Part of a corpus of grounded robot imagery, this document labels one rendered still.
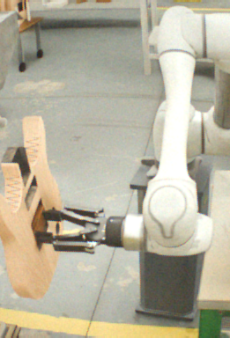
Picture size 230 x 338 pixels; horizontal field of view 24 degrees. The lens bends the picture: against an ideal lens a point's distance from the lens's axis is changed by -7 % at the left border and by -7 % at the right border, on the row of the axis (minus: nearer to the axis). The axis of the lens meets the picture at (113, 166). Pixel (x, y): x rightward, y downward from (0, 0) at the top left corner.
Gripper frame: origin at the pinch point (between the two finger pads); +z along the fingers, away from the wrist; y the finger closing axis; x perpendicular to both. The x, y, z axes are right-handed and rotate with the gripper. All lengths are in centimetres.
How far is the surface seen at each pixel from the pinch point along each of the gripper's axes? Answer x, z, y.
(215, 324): -14.0, -44.2, -17.1
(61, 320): -108, 25, 40
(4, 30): 50, 2, 7
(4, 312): -107, 53, 40
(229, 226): -9.4, -45.6, 11.8
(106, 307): -110, 6, 53
